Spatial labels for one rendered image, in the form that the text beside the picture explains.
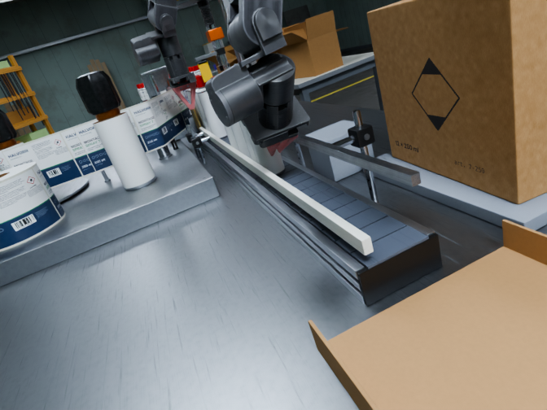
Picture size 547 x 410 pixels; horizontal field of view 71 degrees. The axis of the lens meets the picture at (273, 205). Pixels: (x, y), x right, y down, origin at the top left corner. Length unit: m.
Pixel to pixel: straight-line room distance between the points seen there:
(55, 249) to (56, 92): 9.92
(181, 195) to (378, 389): 0.65
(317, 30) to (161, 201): 2.17
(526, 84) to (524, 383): 0.32
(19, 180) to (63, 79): 9.80
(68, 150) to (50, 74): 9.55
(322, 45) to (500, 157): 2.42
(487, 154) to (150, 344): 0.51
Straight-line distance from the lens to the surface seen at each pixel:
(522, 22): 0.52
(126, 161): 1.04
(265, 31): 0.55
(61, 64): 10.82
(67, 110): 10.80
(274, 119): 0.61
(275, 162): 0.76
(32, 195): 1.05
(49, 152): 1.30
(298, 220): 0.58
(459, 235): 0.56
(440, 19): 0.59
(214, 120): 1.26
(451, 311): 0.44
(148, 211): 0.91
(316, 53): 2.87
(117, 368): 0.54
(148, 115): 1.27
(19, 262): 0.98
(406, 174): 0.43
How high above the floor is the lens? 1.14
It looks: 23 degrees down
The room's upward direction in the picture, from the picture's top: 18 degrees counter-clockwise
